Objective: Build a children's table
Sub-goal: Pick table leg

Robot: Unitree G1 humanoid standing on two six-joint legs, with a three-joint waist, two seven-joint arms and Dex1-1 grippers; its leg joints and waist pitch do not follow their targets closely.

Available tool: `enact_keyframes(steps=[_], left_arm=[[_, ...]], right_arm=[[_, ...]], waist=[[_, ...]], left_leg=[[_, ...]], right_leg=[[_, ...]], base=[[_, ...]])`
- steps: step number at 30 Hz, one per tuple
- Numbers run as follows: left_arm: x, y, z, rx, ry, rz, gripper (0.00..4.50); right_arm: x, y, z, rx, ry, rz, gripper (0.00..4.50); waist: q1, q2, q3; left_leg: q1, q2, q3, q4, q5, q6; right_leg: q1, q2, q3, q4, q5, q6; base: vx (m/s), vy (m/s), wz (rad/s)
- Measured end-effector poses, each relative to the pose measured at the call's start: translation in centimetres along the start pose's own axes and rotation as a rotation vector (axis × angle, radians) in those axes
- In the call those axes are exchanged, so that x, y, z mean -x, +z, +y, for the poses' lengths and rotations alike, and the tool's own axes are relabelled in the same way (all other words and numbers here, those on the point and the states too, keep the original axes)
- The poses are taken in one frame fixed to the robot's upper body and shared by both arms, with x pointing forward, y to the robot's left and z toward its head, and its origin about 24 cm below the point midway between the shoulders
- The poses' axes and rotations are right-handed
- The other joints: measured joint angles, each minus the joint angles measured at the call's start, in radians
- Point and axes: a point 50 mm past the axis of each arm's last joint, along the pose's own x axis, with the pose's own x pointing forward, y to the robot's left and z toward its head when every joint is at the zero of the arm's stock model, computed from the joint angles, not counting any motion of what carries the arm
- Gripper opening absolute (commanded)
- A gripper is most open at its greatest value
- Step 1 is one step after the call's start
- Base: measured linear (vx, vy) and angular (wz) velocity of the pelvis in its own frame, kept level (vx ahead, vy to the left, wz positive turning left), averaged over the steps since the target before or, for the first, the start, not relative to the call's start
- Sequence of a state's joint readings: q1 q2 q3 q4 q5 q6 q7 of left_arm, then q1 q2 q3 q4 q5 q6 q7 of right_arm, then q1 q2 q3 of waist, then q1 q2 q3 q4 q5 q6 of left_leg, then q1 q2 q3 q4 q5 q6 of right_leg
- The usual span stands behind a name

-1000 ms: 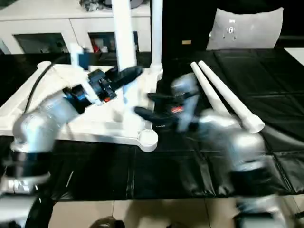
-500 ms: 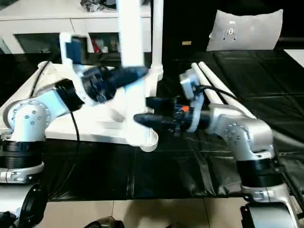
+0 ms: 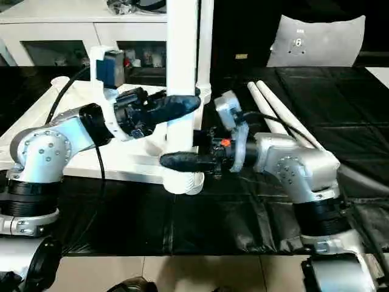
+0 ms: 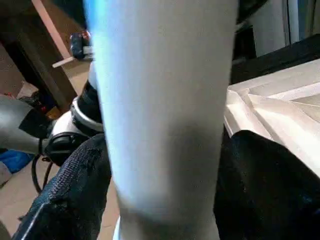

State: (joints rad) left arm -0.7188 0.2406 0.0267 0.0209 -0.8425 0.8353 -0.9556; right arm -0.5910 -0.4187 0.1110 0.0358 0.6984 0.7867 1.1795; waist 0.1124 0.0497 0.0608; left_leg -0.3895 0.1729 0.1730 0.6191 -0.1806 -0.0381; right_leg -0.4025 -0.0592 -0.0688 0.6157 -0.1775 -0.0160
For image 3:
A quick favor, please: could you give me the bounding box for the white plastic table leg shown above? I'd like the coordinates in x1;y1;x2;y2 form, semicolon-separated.
255;80;326;151
246;82;305;137
197;0;215;105
162;0;205;196

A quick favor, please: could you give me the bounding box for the white plastic table top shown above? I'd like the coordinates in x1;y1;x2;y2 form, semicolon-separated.
0;76;207;196

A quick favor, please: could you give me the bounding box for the black work mat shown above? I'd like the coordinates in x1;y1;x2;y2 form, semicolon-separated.
0;64;389;257

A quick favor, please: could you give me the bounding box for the black cabinet with gold label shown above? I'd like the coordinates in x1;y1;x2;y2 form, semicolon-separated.
212;0;286;74

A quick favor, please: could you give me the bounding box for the white cabinet with glass doors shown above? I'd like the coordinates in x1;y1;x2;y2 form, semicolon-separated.
0;0;170;69

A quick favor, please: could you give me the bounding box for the flat white board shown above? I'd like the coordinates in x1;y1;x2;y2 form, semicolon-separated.
367;66;389;87

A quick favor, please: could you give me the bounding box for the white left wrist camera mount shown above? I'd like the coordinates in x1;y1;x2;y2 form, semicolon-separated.
88;45;127;143

